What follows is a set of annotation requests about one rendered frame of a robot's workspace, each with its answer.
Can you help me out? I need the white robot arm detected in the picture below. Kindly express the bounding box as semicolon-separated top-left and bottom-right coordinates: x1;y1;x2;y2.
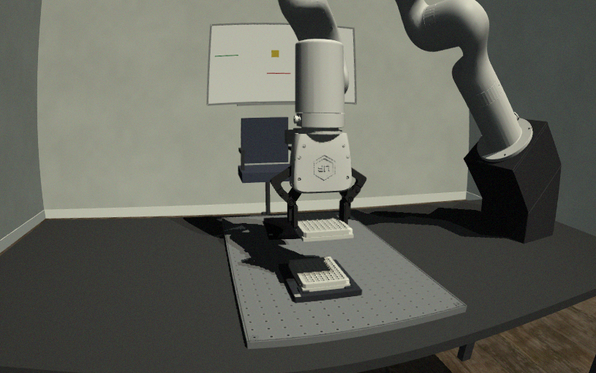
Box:
278;0;533;162

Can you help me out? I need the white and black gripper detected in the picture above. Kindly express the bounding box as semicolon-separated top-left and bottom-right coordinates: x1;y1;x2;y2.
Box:
270;129;366;228

